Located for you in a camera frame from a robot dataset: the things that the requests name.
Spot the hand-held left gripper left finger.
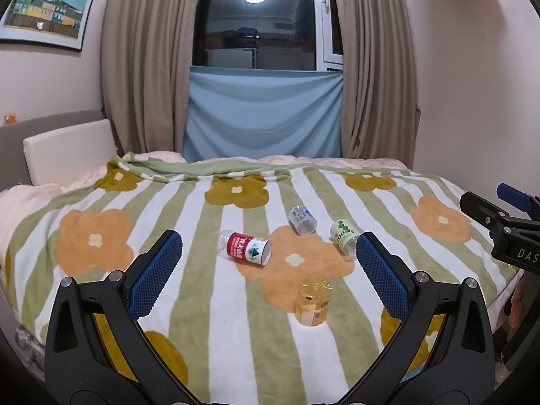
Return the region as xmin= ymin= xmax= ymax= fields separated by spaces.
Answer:
xmin=44 ymin=229 xmax=200 ymax=405

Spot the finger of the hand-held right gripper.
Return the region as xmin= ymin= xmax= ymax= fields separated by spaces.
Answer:
xmin=496 ymin=183 xmax=540 ymax=217
xmin=459 ymin=191 xmax=512 ymax=231

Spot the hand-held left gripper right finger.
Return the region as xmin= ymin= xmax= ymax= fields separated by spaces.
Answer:
xmin=355 ymin=231 xmax=497 ymax=405

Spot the red label clear cup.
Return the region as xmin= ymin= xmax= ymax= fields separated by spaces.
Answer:
xmin=218 ymin=230 xmax=271 ymax=267

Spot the green label clear cup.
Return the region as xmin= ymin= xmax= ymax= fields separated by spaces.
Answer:
xmin=329 ymin=218 xmax=364 ymax=258

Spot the yellow clear cup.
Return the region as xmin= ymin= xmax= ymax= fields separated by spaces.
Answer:
xmin=295 ymin=277 xmax=333 ymax=327

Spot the blue label clear cup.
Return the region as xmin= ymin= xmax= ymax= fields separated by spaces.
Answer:
xmin=288 ymin=205 xmax=317 ymax=236

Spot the person's right hand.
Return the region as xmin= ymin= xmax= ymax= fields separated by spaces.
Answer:
xmin=507 ymin=282 xmax=526 ymax=330

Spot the floral striped blanket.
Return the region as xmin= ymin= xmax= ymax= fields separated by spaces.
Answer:
xmin=0 ymin=154 xmax=524 ymax=405

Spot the white cushion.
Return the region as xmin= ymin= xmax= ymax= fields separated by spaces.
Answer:
xmin=23 ymin=119 xmax=119 ymax=187

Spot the beige curtain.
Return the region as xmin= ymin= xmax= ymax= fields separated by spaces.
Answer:
xmin=100 ymin=0 xmax=206 ymax=164
xmin=330 ymin=0 xmax=423 ymax=170

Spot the grey bed headboard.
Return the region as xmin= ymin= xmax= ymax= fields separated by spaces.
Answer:
xmin=0 ymin=110 xmax=119 ymax=197

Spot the light blue cloth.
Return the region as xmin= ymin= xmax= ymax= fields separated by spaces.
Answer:
xmin=182 ymin=66 xmax=345 ymax=163

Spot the window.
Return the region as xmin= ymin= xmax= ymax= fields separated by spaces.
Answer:
xmin=191 ymin=0 xmax=347 ymax=72

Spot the framed wall poster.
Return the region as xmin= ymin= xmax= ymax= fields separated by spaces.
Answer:
xmin=0 ymin=0 xmax=99 ymax=53

